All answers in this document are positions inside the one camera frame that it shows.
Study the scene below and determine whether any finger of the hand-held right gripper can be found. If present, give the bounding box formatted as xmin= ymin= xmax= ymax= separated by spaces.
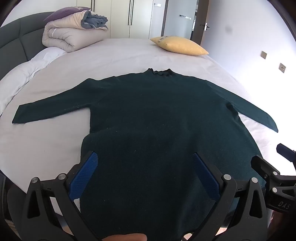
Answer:
xmin=276 ymin=143 xmax=296 ymax=171
xmin=251 ymin=154 xmax=289 ymax=186

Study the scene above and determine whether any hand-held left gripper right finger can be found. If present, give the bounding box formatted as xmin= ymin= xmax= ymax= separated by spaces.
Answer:
xmin=191 ymin=152 xmax=269 ymax=241

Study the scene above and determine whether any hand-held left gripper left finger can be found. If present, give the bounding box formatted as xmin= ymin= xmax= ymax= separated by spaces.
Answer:
xmin=23 ymin=151 xmax=103 ymax=241

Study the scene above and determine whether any dark green sweater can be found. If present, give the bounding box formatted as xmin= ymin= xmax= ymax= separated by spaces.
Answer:
xmin=12 ymin=68 xmax=279 ymax=241

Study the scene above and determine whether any person's left hand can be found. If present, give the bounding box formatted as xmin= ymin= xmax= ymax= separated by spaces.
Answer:
xmin=101 ymin=234 xmax=148 ymax=241

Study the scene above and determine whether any bed with white sheet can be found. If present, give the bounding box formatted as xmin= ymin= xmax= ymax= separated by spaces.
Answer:
xmin=0 ymin=38 xmax=290 ymax=232

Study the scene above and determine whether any white pillow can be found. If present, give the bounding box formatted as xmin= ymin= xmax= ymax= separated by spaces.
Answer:
xmin=0 ymin=46 xmax=68 ymax=116

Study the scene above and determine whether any yellow pillow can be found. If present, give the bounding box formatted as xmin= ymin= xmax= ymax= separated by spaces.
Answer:
xmin=150 ymin=36 xmax=209 ymax=56

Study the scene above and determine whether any folded beige duvet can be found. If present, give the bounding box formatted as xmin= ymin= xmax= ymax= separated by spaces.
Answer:
xmin=42 ymin=10 xmax=109 ymax=52

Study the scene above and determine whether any grey-blue folded blanket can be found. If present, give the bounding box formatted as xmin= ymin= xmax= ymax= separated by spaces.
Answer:
xmin=81 ymin=11 xmax=109 ymax=30

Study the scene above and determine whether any grey padded headboard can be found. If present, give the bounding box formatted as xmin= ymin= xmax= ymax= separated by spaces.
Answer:
xmin=0 ymin=12 xmax=61 ymax=81

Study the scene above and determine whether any cream wardrobe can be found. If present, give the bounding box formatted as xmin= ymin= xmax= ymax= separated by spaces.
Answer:
xmin=76 ymin=0 xmax=167 ymax=40

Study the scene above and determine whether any purple pillow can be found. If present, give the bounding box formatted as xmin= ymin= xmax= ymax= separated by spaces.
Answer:
xmin=43 ymin=6 xmax=91 ymax=22

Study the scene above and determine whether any door with black handle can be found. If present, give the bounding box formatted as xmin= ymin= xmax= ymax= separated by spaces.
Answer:
xmin=191 ymin=0 xmax=210 ymax=47

